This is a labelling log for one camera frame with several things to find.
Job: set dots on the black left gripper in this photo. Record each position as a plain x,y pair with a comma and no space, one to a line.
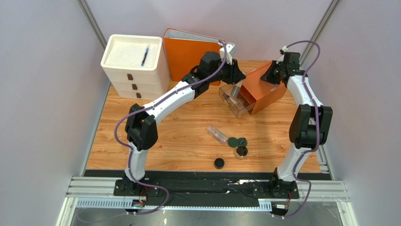
236,75

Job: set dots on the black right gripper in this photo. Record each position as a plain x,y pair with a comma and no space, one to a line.
270,73

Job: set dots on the orange drawer cabinet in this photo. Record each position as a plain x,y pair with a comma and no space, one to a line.
257,94

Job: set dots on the clear drawer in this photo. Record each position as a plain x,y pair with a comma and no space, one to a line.
241,108

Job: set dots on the clear tube bottle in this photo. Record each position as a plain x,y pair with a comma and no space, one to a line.
217,135

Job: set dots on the gold cream jar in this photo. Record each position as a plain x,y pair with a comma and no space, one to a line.
241,152

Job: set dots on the black round jar lid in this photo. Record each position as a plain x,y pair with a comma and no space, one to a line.
219,163

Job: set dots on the pink foundation bottle grey cap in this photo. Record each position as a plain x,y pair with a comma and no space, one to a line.
236,89

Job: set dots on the beige foundation bottle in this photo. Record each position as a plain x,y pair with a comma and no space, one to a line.
233,101

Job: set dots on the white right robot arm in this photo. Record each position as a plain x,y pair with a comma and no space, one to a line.
309,128

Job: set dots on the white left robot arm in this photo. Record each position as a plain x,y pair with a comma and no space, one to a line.
142,121

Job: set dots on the dark green compact disc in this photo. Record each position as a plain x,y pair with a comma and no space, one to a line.
232,142

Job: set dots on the blue pen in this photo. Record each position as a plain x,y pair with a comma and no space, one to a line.
145,54

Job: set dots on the white three-drawer storage box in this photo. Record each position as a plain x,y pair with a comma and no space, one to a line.
122,64

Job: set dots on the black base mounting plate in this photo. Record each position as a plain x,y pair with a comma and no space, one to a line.
244,188

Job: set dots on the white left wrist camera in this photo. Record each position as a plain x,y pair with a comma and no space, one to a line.
227,51

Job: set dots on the orange ring binder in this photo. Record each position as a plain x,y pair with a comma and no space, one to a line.
185,49

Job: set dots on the aluminium frame rail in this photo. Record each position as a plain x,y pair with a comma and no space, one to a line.
90,202

